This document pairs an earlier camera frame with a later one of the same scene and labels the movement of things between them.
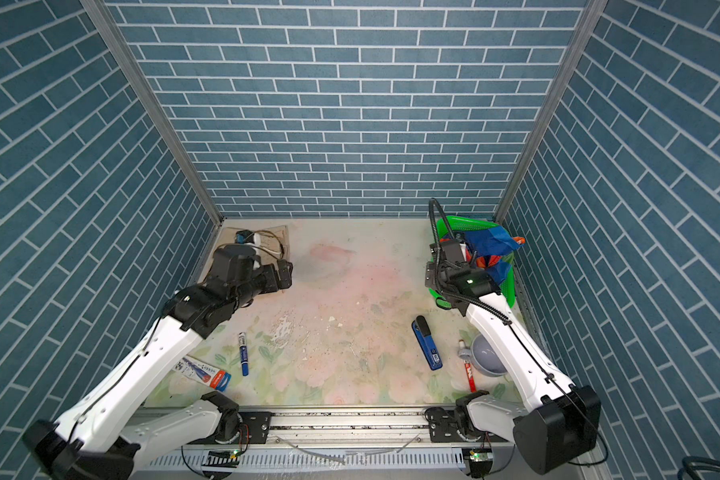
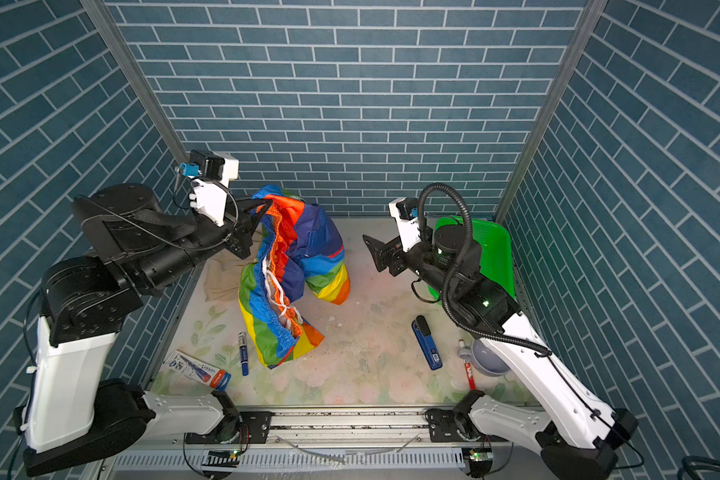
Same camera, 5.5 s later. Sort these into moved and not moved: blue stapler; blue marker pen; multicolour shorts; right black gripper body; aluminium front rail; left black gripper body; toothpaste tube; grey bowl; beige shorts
Moved: beige shorts; left black gripper body; multicolour shorts; right black gripper body
Not moved: blue marker pen; toothpaste tube; grey bowl; aluminium front rail; blue stapler
